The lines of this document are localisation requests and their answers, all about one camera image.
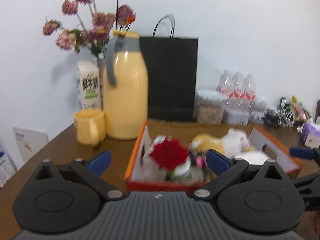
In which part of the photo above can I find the plush alpaca toy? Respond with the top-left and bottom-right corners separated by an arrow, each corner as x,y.
191,128 -> 253,159

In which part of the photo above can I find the colourful snack packet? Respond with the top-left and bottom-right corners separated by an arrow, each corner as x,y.
291,96 -> 311,122

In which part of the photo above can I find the orange cardboard box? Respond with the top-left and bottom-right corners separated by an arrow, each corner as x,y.
124,121 -> 303,193

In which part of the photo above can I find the yellow mug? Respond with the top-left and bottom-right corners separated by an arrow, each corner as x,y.
73,109 -> 106,147

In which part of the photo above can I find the white booklet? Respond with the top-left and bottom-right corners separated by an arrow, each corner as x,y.
12,127 -> 49,164

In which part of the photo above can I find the purple tissue pack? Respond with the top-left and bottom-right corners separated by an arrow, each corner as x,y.
301,123 -> 320,148

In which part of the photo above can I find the white milk carton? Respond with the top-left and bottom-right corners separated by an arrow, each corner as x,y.
76,61 -> 102,109

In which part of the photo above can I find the yellow thermos jug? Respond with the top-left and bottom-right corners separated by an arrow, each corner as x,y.
103,30 -> 149,140

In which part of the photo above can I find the water bottle left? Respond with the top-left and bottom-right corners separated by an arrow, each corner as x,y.
216,69 -> 232,97

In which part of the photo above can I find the water bottle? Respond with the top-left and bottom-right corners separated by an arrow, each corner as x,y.
216,69 -> 232,97
230,72 -> 245,107
242,74 -> 257,112

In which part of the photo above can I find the water bottle right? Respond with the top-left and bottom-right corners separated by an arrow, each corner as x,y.
242,74 -> 257,112

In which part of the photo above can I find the tangle of cables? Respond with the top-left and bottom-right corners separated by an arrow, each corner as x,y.
263,104 -> 301,129

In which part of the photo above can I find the blue white carton box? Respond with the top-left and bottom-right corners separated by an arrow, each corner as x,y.
0,151 -> 16,188

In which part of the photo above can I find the clear container with seeds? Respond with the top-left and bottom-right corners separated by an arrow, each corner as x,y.
194,89 -> 227,125

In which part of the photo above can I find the red rose flower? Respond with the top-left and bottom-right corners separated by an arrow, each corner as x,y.
149,138 -> 189,172

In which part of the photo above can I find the white tin box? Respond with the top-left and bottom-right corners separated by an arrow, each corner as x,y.
222,109 -> 249,125

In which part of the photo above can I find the water bottle middle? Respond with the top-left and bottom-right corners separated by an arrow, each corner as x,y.
230,72 -> 245,107

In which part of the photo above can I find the dried pink flower bouquet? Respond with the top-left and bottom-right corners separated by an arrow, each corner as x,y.
42,0 -> 136,59

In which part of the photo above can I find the black paper bag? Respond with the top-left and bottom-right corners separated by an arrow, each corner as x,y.
140,14 -> 199,122

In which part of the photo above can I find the white robot speaker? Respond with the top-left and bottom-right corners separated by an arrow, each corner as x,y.
249,96 -> 268,124

